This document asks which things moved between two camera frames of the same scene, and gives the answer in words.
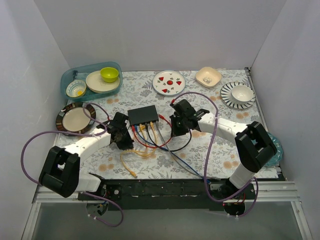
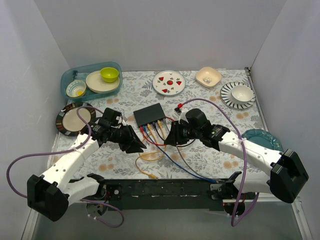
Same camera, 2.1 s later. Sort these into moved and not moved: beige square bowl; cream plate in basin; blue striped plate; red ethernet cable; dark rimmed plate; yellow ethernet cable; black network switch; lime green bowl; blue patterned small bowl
Moved: yellow ethernet cable; red ethernet cable; black network switch
Not moved: dark rimmed plate; beige square bowl; blue striped plate; blue patterned small bowl; cream plate in basin; lime green bowl
